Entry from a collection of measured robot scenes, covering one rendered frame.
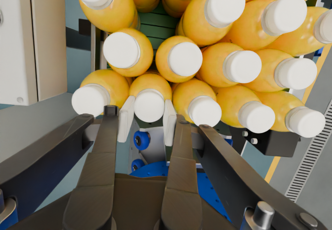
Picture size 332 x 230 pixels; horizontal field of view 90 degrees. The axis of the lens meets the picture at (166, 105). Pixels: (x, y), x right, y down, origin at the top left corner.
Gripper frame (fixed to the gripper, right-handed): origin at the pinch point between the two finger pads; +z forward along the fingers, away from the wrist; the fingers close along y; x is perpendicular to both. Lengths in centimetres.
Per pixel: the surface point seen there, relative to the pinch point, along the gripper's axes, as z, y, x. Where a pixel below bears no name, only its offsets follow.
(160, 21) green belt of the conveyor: 23.5, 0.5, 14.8
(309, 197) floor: 113, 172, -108
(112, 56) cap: 2.3, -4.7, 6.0
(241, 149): 98, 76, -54
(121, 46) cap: 2.3, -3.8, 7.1
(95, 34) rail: 15.5, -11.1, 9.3
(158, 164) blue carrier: 15.2, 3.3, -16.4
